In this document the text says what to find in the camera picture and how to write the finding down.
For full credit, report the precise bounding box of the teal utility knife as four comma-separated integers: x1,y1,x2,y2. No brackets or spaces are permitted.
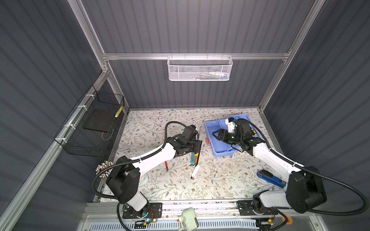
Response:
190,152,196,165

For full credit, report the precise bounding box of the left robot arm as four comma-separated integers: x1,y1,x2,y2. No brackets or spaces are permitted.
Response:
92,121,202,217

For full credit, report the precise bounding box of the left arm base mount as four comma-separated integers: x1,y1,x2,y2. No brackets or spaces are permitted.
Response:
122,202,163,219

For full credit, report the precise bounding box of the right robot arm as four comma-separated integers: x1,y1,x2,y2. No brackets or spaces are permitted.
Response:
212,117,369,216

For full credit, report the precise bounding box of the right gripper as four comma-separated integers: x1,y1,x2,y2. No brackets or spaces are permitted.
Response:
212,128,242,146

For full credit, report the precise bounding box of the black wire side basket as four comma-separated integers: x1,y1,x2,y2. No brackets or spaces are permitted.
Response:
55,87,125,157

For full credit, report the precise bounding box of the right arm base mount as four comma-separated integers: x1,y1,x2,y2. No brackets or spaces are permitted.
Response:
236,200,278,216

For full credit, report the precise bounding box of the white wire wall basket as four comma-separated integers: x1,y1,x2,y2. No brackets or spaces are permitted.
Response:
167,55,233,81

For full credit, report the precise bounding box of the cup of pencils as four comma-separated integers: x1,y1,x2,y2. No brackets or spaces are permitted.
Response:
95,161,114,179

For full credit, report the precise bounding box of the white marker pen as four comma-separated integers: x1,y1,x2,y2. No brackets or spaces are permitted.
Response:
190,165,200,180

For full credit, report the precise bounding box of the blue stapler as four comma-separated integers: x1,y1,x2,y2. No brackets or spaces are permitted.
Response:
256,169,286,189

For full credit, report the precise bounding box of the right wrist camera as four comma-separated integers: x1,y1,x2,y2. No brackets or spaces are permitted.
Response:
225,117,237,134

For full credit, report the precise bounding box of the white blue tool box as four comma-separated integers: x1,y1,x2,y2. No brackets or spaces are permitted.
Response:
205,114,266,157

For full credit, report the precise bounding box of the green white device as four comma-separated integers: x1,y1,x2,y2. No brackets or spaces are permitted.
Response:
178,208,199,231

